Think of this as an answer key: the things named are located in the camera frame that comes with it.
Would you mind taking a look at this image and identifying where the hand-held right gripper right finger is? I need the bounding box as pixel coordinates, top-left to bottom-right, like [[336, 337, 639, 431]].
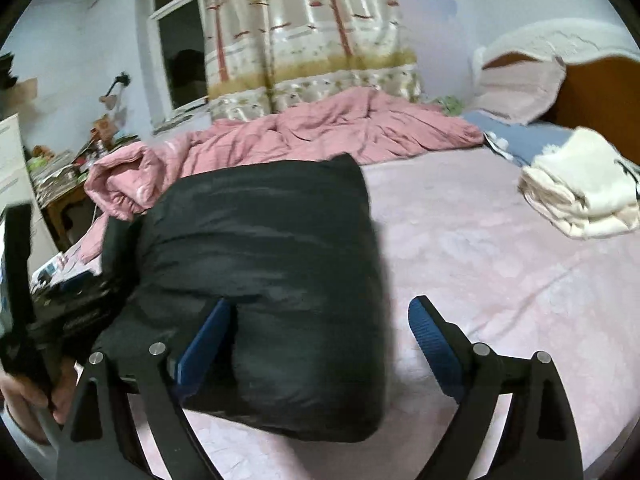
[[407, 295, 586, 480]]

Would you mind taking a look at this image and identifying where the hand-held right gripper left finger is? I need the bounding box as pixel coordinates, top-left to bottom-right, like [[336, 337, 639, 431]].
[[57, 297, 233, 480]]

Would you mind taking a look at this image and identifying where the black puffer jacket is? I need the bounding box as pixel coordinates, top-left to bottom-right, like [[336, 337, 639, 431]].
[[92, 154, 393, 443]]

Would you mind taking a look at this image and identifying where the person's left hand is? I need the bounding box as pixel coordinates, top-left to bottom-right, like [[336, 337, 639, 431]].
[[0, 355, 78, 446]]

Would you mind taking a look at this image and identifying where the white power strip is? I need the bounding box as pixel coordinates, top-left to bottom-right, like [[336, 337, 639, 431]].
[[30, 255, 68, 291]]

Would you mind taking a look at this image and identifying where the bed with pink sheet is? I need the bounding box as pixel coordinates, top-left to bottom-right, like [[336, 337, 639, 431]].
[[30, 145, 640, 480]]

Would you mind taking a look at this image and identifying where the wooden desk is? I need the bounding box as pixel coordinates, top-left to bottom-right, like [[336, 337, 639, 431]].
[[42, 180, 98, 253]]

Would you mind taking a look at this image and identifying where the stack of papers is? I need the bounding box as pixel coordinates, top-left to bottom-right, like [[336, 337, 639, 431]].
[[27, 150, 78, 201]]

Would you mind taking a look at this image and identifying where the white drawer cabinet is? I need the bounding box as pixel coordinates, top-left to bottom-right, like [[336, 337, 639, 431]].
[[0, 112, 58, 266]]

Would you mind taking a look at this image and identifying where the cream folded garment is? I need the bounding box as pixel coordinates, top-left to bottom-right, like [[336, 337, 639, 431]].
[[517, 127, 640, 240]]

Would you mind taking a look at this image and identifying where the blue dotted pillow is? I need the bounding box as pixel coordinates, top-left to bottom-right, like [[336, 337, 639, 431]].
[[462, 110, 576, 167]]

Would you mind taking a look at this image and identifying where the green patterned cloth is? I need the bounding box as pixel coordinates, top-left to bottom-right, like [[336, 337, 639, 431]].
[[432, 95, 466, 115]]

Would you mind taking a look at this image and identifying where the pink checked quilt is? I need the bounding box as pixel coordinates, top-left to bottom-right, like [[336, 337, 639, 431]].
[[80, 87, 486, 266]]

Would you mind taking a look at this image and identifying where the black hanging item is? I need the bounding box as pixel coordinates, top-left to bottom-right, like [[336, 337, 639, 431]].
[[0, 52, 18, 92]]

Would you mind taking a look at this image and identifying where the pink pillow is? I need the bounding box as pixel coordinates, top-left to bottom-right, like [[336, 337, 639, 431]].
[[470, 57, 568, 126]]

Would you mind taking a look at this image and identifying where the white framed window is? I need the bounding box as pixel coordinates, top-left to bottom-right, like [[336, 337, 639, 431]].
[[137, 0, 211, 121]]

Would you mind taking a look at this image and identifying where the white and wooden headboard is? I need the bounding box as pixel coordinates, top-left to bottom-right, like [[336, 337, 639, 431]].
[[472, 17, 640, 136]]

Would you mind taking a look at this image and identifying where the tree print curtain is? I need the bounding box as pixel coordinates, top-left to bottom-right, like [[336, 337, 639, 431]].
[[202, 0, 423, 116]]

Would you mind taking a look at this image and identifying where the wall lamp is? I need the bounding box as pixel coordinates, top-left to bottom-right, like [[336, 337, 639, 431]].
[[98, 74, 131, 110]]

